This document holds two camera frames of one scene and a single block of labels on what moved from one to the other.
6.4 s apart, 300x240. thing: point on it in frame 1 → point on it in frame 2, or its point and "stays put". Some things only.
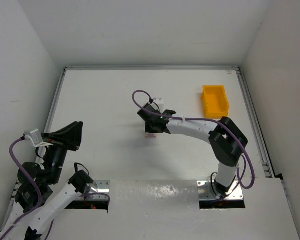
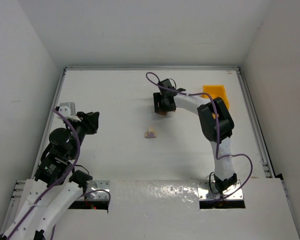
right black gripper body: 154,127 → 158,103
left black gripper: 63,144 → 87,122
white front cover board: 170,210 stays put
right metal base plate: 205,192 stays put
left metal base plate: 98,186 stays put
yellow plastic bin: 216,102 stays put
